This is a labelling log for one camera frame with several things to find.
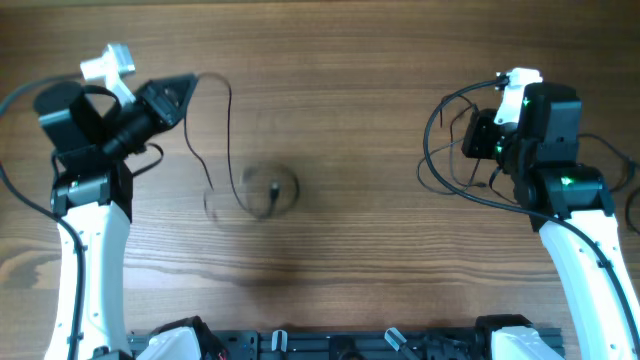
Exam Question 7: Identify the black usb cable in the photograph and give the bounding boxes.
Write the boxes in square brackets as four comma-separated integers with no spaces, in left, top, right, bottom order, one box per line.
[182,72,301,224]
[415,92,489,196]
[577,132,640,236]

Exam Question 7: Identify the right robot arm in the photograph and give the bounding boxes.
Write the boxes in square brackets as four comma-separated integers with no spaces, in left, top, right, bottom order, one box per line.
[463,81,639,359]

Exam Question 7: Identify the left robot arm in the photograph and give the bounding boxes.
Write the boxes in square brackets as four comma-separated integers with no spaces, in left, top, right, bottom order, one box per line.
[34,74,198,359]

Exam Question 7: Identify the right camera black cable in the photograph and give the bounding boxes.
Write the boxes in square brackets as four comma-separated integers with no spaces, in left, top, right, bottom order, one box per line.
[422,74,640,351]

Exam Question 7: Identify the camera black cable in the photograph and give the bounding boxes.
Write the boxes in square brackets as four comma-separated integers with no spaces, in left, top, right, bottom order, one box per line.
[422,74,640,351]
[0,74,89,360]

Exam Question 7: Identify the left camera black cable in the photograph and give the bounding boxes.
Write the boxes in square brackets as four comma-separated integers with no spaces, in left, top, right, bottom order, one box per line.
[0,74,89,360]

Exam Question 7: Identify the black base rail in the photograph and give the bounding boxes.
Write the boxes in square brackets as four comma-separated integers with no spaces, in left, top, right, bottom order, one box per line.
[127,327,566,360]

